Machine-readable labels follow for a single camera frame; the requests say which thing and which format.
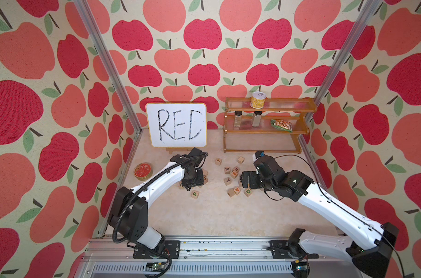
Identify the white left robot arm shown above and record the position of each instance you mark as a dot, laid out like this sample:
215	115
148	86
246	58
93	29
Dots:
129	215

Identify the wooden block letter P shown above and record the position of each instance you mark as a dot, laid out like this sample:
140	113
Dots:
195	194

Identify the wooden two-tier shelf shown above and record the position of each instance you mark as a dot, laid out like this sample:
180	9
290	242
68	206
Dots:
249	139

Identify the green snack packet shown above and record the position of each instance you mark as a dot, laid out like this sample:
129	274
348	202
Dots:
282	125

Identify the whiteboard with REC writing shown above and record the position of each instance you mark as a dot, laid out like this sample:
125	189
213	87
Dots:
177	125

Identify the left glass spice jar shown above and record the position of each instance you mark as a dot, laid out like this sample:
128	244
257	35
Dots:
237	119

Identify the plain wooden block near A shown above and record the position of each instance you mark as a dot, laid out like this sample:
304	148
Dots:
231	193

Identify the wooden block letter L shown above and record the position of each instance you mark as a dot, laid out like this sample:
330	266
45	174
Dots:
227	181

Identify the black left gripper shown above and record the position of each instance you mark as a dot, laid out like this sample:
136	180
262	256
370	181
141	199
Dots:
200	182

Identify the right glass spice jar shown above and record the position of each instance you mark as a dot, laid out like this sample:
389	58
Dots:
256	118

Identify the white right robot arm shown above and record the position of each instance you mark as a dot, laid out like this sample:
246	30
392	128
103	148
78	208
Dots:
367	244

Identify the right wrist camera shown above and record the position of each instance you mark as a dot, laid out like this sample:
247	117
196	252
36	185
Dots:
258	154

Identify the yellow can on shelf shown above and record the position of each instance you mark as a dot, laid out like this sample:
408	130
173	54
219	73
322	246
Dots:
258	100

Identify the round red tin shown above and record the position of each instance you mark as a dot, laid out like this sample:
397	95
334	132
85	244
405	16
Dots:
143	171

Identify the glass spice jar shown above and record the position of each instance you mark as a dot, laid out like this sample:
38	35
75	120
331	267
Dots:
256	118
237	119

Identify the wooden block orange letter E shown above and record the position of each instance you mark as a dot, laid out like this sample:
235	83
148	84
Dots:
235	172

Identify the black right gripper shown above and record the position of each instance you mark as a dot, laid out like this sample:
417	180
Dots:
251	175

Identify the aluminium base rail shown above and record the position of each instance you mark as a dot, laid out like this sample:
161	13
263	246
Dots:
207	257

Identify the wooden whiteboard easel stand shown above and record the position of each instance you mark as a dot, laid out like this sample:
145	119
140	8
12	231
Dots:
179	150

